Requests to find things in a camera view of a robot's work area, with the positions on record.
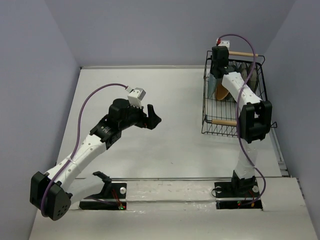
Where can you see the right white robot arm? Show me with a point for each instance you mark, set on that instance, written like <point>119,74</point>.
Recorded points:
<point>253,122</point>

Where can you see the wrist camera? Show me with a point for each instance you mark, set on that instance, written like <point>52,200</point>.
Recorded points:
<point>222,43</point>
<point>135,96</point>

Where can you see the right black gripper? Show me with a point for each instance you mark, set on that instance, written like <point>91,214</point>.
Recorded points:
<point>212,65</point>

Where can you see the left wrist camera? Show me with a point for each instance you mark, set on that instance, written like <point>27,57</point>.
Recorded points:
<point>135,96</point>

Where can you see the orange woven plate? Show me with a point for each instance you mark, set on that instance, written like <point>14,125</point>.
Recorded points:
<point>221,92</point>

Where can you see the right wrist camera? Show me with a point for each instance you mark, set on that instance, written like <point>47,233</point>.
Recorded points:
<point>222,43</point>

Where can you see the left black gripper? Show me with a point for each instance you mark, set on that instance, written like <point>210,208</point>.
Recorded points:
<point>151,122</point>

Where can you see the dark rimmed plate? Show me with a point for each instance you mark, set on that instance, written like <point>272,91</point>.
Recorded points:
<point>243,70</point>
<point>254,78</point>

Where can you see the blue floral plate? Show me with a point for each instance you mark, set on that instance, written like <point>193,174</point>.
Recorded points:
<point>232,65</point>

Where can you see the black wire dish rack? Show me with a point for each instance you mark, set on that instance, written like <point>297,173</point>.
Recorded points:
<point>219,115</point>

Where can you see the teal ceramic plate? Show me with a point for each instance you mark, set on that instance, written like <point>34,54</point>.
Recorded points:
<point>212,85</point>

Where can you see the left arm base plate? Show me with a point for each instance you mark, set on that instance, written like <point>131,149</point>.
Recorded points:
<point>109,199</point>

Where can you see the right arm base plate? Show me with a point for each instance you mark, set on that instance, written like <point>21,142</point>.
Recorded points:
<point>227,199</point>

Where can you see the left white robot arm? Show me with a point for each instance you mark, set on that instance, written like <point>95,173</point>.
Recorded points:
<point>56,190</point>

